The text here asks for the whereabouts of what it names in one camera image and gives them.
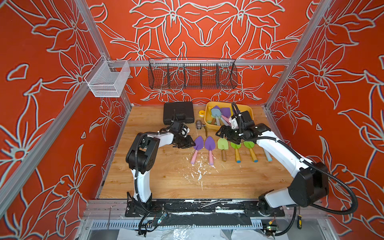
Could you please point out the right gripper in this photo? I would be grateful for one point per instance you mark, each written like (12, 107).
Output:
(229, 134)

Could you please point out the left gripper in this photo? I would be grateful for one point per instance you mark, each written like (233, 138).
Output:
(188, 143)

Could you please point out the purple shovel pink handle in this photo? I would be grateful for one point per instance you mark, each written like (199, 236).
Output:
(199, 145)
(210, 146)

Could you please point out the green shovel yellow handle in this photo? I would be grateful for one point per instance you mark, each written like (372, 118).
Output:
(249, 145)
(236, 147)

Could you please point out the light green shovel wooden handle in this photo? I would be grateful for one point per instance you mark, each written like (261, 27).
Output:
(223, 146)

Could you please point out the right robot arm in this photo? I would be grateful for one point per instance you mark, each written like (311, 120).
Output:
(310, 180)

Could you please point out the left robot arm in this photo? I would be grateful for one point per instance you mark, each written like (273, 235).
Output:
(142, 156)

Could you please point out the yellow plastic storage box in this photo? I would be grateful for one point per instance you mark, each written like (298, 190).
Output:
(210, 105)

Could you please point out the black plastic tool case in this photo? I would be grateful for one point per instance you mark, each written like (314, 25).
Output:
(178, 111)

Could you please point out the yellow tape roll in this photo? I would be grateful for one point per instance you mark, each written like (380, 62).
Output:
(202, 113)

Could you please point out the yellow black screwdriver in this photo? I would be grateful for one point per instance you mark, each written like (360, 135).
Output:
(299, 222)

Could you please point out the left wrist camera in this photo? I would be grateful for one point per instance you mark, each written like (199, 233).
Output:
(179, 128)

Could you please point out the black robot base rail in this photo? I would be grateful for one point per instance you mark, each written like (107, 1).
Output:
(210, 206)

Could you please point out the black wire wall basket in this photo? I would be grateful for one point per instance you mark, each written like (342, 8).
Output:
(192, 74)

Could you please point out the clear plastic wall bin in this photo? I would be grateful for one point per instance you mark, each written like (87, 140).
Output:
(107, 79)

